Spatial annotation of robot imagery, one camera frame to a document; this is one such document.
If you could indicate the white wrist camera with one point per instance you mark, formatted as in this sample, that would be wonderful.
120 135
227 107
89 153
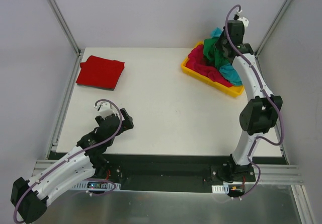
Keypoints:
239 17
104 109

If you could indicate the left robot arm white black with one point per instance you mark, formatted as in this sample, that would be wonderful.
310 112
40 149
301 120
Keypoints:
85 162

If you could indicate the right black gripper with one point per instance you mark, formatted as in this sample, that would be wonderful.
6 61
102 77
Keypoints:
224 47

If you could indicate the right aluminium side rail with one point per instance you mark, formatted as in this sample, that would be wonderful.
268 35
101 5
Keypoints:
280 130

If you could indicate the green t shirt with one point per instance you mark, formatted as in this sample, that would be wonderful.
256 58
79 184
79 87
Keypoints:
212 54

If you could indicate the left white cable duct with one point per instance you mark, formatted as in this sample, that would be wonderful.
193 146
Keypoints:
96 185

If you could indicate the yellow plastic bin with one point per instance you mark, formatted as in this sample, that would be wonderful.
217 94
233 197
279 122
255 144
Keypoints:
233 91

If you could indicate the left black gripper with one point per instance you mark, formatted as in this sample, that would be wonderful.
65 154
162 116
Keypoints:
123 122

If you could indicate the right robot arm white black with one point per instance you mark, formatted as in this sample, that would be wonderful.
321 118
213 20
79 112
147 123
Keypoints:
262 110

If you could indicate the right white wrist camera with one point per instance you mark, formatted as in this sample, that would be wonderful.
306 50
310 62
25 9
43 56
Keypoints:
239 17

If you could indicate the magenta t shirt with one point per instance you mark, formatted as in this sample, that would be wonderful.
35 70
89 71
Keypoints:
198 63

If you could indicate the aluminium frame post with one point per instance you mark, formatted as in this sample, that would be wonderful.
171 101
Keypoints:
278 17
62 22

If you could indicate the left aluminium side rail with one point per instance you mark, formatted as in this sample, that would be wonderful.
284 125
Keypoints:
65 103

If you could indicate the aluminium side rail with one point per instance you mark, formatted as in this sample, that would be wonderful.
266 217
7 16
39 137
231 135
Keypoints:
280 130
65 103

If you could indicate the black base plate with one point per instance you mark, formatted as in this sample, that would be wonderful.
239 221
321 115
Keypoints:
194 174

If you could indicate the white cable duct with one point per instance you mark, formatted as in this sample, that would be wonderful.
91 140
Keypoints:
96 185
227 188

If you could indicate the front aluminium rail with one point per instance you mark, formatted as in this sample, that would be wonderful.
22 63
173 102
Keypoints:
270 174

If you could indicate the right white cable duct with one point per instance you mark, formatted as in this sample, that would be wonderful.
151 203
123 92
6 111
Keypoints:
227 188

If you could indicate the folded red t shirt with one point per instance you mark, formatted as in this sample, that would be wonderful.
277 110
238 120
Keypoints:
100 73

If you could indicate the teal t shirt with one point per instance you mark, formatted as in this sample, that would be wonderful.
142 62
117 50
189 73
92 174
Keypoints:
227 71

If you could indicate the left aluminium frame post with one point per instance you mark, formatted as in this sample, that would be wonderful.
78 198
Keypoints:
62 22

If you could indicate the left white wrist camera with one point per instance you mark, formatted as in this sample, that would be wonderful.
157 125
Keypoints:
104 109

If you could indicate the right aluminium frame post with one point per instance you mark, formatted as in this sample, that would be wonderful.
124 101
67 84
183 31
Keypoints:
278 17

